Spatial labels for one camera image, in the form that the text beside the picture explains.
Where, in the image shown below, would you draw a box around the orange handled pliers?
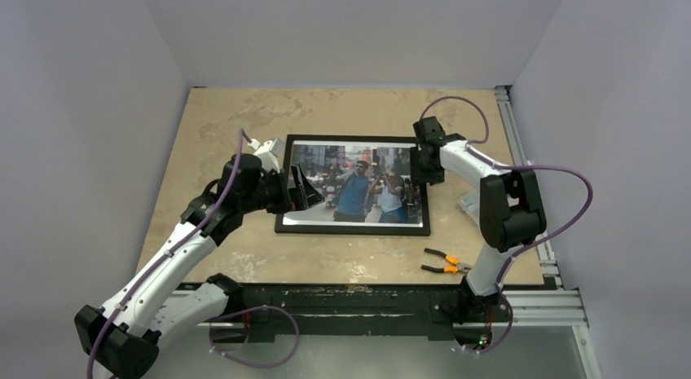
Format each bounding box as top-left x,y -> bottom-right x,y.
420,248 -> 473,274

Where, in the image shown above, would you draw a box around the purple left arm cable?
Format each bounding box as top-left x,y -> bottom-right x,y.
86,129 -> 301,379

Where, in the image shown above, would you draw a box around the aluminium rail right side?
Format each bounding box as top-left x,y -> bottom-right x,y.
494,86 -> 564,290

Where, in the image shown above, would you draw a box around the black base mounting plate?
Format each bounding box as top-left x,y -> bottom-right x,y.
210,284 -> 510,343

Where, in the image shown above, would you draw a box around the printed photo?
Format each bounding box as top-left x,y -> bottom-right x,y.
282,141 -> 424,227

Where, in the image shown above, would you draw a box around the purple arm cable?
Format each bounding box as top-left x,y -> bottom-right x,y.
86,129 -> 301,379
418,95 -> 595,356

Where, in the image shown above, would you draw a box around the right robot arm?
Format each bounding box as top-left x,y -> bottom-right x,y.
411,117 -> 547,320

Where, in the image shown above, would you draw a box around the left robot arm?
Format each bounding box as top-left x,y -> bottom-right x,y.
74,152 -> 324,378

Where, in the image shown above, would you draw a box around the aluminium rail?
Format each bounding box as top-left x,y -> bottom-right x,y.
494,86 -> 564,290
200,285 -> 587,335

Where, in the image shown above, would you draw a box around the black wooden picture frame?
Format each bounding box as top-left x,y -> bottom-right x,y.
274,134 -> 432,237

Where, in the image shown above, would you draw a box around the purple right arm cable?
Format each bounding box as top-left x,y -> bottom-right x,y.
418,95 -> 595,356

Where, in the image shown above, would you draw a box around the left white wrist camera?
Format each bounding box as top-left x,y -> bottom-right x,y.
248,138 -> 284,172

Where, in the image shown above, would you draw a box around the aluminium rail front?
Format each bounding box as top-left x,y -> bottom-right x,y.
200,285 -> 587,335

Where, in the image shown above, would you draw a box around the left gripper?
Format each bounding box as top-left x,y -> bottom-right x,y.
240,162 -> 323,214

